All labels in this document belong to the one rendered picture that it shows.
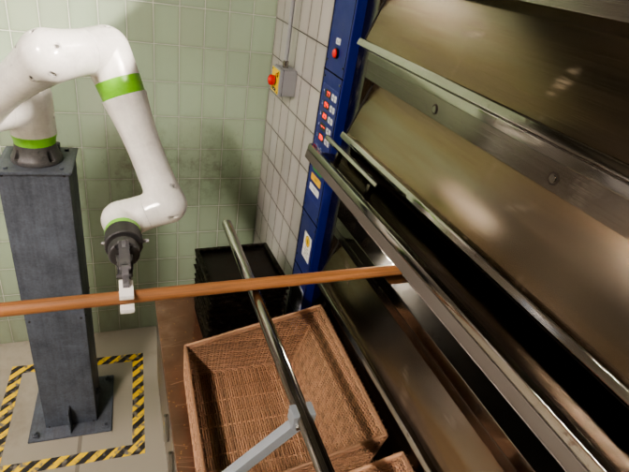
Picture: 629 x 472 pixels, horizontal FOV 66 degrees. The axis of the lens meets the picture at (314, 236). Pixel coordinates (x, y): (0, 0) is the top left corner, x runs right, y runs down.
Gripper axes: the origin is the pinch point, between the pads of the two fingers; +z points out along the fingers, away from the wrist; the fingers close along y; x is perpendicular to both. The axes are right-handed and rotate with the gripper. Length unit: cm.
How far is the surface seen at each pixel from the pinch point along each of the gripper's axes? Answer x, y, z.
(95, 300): 6.4, -0.9, 1.4
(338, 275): -51, -1, 1
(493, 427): -66, 3, 49
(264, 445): -22.8, 9.7, 37.4
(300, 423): -28.3, 2.2, 39.8
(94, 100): 8, -7, -123
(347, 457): -52, 41, 26
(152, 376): -10, 119, -86
